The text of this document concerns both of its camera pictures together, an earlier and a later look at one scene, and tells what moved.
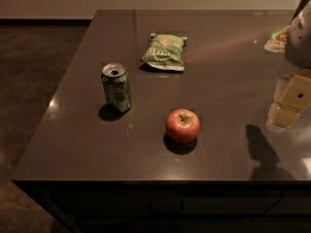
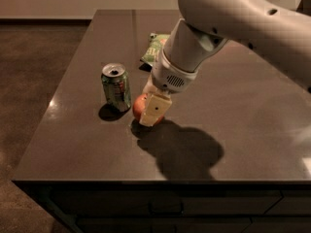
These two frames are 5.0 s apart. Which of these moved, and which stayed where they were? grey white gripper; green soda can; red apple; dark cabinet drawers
Moved: red apple; grey white gripper
Stayed: green soda can; dark cabinet drawers
